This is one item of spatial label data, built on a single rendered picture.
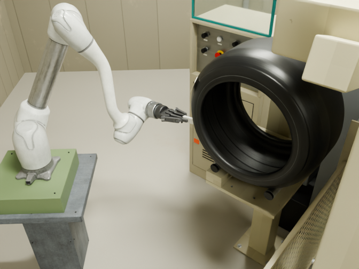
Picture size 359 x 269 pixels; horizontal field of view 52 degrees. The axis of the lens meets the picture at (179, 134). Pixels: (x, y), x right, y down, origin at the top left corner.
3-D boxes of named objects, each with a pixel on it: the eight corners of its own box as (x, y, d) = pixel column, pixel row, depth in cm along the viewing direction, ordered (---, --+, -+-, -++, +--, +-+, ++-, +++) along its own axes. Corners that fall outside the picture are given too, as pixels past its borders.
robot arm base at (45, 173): (11, 184, 183) (8, 176, 180) (29, 156, 201) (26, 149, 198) (46, 186, 182) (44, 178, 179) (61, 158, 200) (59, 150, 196)
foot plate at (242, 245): (254, 222, 257) (254, 220, 256) (289, 242, 243) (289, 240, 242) (233, 247, 241) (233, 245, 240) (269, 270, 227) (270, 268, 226)
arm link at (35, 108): (10, 143, 190) (9, 121, 207) (41, 149, 199) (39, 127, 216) (56, 4, 161) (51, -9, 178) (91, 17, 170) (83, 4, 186)
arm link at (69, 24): (97, 39, 164) (92, 29, 174) (69, 7, 152) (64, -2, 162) (75, 57, 165) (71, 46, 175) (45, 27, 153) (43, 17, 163)
